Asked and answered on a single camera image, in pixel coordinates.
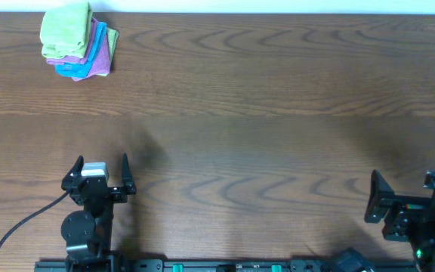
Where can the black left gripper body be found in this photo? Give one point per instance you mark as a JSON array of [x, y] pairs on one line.
[[118, 196]]

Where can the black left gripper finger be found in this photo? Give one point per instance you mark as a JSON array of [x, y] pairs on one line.
[[75, 171], [126, 176]]

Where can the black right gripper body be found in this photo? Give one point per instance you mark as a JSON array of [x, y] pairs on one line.
[[405, 224]]

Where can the lower purple folded cloth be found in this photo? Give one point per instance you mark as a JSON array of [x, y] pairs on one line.
[[95, 65]]

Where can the bottom green folded cloth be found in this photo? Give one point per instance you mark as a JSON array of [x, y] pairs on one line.
[[112, 41]]

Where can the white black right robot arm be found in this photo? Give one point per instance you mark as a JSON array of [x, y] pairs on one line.
[[424, 256]]

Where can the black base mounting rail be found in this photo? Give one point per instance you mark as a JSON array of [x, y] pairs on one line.
[[157, 265]]

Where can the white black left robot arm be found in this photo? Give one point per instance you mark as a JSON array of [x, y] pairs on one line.
[[87, 232]]

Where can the light green microfiber cloth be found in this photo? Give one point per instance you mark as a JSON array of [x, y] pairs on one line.
[[65, 31]]

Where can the blue folded cloth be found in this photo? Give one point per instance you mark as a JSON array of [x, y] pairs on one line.
[[81, 70]]

